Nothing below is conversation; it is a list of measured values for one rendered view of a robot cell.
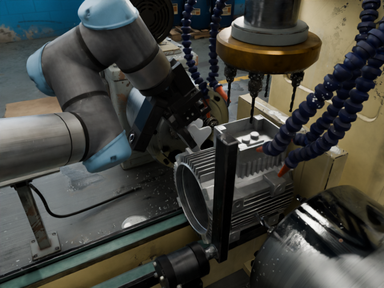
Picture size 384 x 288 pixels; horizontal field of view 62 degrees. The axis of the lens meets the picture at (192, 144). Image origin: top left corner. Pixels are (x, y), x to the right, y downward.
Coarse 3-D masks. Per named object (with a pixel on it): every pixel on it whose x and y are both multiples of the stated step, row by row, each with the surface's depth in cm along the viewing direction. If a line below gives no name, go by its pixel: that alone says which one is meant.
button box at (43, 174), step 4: (56, 168) 71; (40, 172) 69; (44, 172) 70; (48, 172) 70; (52, 172) 70; (56, 172) 73; (24, 176) 68; (28, 176) 68; (32, 176) 69; (36, 176) 69; (40, 176) 69; (44, 176) 75; (12, 180) 67; (16, 180) 67; (20, 180) 68; (24, 180) 68; (28, 180) 71; (0, 184) 66; (4, 184) 67; (8, 184) 67; (12, 184) 67; (0, 188) 69
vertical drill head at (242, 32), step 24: (264, 0) 49; (288, 0) 49; (240, 24) 54; (264, 24) 51; (288, 24) 51; (216, 48) 57; (240, 48) 51; (264, 48) 50; (288, 48) 50; (312, 48) 51; (264, 72) 51; (288, 72) 51; (264, 96) 69
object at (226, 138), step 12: (216, 144) 46; (228, 144) 43; (216, 156) 46; (228, 156) 44; (216, 168) 48; (228, 168) 45; (216, 180) 49; (228, 180) 46; (216, 192) 50; (228, 192) 48; (216, 204) 51; (228, 204) 49; (216, 216) 52; (228, 216) 51; (216, 228) 53; (228, 228) 53; (216, 240) 55; (228, 240) 54; (216, 252) 56
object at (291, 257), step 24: (336, 192) 48; (360, 192) 50; (288, 216) 46; (312, 216) 45; (336, 216) 44; (360, 216) 44; (288, 240) 45; (312, 240) 43; (336, 240) 42; (360, 240) 41; (264, 264) 47; (288, 264) 44; (312, 264) 41; (336, 264) 40; (360, 264) 39
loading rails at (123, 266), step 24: (168, 216) 76; (96, 240) 70; (120, 240) 71; (144, 240) 72; (168, 240) 76; (192, 240) 80; (240, 240) 71; (264, 240) 77; (48, 264) 66; (72, 264) 66; (96, 264) 68; (120, 264) 72; (144, 264) 66; (216, 264) 72; (240, 264) 77
